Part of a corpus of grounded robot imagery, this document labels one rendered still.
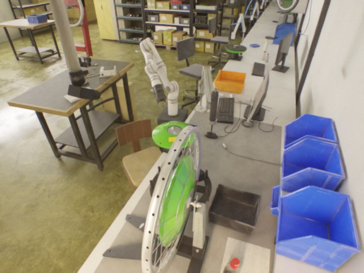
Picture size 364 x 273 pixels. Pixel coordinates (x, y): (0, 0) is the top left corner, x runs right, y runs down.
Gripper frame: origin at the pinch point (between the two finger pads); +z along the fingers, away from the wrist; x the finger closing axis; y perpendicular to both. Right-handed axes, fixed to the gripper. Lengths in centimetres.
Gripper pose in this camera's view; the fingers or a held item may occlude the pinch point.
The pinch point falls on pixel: (163, 109)
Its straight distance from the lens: 170.8
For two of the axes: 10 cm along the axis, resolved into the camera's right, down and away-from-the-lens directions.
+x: 9.3, -2.3, 3.0
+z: 3.1, 9.2, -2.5
